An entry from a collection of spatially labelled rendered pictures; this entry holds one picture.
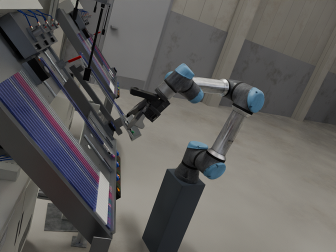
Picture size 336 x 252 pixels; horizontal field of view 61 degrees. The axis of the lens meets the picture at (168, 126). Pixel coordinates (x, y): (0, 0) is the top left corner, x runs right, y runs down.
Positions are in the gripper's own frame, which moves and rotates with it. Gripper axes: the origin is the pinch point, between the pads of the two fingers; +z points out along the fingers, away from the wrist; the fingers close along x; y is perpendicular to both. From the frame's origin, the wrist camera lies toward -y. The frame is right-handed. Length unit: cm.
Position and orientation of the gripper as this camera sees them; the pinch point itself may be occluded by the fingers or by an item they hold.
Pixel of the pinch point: (125, 122)
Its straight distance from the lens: 124.0
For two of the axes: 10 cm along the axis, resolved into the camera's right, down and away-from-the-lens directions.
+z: -7.3, 6.7, 1.5
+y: 6.7, 6.4, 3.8
